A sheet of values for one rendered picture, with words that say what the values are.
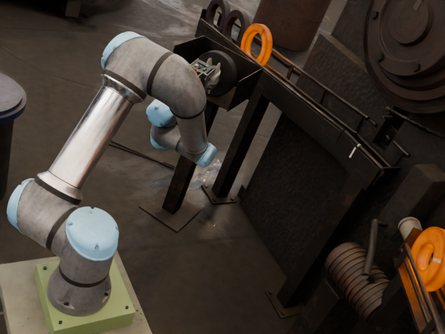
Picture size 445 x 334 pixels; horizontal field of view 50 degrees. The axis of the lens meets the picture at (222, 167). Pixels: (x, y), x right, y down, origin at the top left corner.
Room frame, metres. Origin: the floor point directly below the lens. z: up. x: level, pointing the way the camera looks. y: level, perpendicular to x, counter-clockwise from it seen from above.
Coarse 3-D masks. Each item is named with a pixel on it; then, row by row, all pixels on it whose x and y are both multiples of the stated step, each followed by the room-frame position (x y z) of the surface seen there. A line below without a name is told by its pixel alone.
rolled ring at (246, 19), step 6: (234, 12) 2.13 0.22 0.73; (240, 12) 2.10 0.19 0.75; (228, 18) 2.15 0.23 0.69; (234, 18) 2.14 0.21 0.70; (240, 18) 2.09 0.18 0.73; (246, 18) 2.08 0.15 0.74; (228, 24) 2.15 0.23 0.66; (240, 24) 2.08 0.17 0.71; (246, 24) 2.06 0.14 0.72; (222, 30) 2.16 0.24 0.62; (228, 30) 2.16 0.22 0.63; (228, 36) 2.14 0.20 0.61; (240, 36) 2.05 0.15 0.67; (228, 42) 2.11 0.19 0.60; (240, 42) 2.04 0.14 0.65
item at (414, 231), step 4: (416, 228) 1.05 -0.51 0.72; (412, 232) 1.05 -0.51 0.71; (416, 232) 1.05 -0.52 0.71; (420, 232) 1.05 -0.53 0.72; (408, 236) 1.05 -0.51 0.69; (412, 236) 1.05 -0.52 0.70; (416, 236) 1.05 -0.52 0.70; (408, 240) 1.04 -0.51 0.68; (412, 240) 1.05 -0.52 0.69; (412, 244) 1.04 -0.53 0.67; (400, 248) 1.04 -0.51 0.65; (404, 248) 1.04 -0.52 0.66; (396, 252) 1.04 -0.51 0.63; (400, 252) 1.04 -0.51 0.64; (396, 256) 1.04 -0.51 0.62
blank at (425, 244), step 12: (432, 228) 1.02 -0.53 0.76; (420, 240) 1.03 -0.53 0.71; (432, 240) 0.99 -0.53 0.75; (444, 240) 0.95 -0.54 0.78; (420, 252) 1.00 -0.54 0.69; (444, 252) 0.92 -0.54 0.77; (420, 264) 0.98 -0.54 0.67; (432, 264) 0.93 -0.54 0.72; (444, 264) 0.91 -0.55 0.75; (432, 276) 0.90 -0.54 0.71; (444, 276) 0.90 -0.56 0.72; (432, 288) 0.90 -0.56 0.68
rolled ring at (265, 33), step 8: (256, 24) 1.98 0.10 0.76; (248, 32) 2.01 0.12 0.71; (256, 32) 2.01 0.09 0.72; (264, 32) 1.93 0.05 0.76; (248, 40) 2.01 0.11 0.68; (264, 40) 1.92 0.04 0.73; (248, 48) 2.01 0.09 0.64; (264, 48) 1.90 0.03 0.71; (264, 56) 1.89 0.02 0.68; (264, 64) 1.91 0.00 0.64
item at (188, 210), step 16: (176, 48) 1.55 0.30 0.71; (192, 48) 1.67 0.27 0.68; (208, 48) 1.72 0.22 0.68; (224, 48) 1.71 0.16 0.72; (192, 64) 1.71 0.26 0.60; (240, 64) 1.69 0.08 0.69; (256, 64) 1.67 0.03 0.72; (240, 80) 1.48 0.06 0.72; (256, 80) 1.65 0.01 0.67; (208, 96) 1.52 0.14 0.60; (224, 96) 1.57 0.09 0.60; (240, 96) 1.54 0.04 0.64; (208, 112) 1.56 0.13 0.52; (208, 128) 1.59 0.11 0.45; (176, 176) 1.57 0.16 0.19; (160, 192) 1.67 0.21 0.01; (176, 192) 1.57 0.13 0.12; (144, 208) 1.53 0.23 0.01; (160, 208) 1.57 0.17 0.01; (176, 208) 1.57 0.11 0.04; (192, 208) 1.65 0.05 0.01; (176, 224) 1.51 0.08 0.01
